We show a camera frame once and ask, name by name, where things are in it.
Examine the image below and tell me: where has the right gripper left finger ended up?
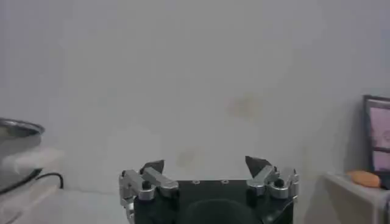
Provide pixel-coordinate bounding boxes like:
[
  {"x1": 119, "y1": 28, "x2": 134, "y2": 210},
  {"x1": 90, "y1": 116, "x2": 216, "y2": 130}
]
[{"x1": 118, "y1": 159, "x2": 180, "y2": 201}]

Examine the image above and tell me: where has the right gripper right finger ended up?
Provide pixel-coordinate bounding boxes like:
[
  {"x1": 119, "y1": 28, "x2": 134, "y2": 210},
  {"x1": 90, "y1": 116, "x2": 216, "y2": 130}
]
[{"x1": 244, "y1": 155, "x2": 300, "y2": 200}]

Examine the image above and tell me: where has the beige desk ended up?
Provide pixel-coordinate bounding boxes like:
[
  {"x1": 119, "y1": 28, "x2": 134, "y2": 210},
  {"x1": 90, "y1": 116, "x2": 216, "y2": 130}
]
[{"x1": 322, "y1": 171, "x2": 390, "y2": 224}]

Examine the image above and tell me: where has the orange rounded object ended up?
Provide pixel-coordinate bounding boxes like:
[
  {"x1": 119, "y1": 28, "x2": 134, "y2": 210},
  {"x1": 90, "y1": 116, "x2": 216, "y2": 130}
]
[{"x1": 346, "y1": 169, "x2": 382, "y2": 189}]

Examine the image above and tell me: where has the computer monitor with pink screen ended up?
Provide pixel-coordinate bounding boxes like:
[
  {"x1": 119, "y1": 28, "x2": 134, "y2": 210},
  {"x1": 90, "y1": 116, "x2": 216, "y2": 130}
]
[{"x1": 362, "y1": 94, "x2": 390, "y2": 182}]

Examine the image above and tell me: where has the steel steamer pot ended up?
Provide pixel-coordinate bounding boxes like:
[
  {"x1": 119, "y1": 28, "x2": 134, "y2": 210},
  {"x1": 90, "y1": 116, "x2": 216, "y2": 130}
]
[{"x1": 0, "y1": 117, "x2": 46, "y2": 195}]

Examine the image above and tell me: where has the black power cable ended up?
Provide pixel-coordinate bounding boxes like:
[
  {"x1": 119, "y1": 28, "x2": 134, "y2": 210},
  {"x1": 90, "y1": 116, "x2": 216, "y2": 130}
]
[{"x1": 0, "y1": 168, "x2": 65, "y2": 195}]

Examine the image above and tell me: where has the white steamer handle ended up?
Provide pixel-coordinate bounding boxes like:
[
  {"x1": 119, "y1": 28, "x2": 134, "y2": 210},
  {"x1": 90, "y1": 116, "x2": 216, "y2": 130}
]
[{"x1": 2, "y1": 147, "x2": 65, "y2": 175}]

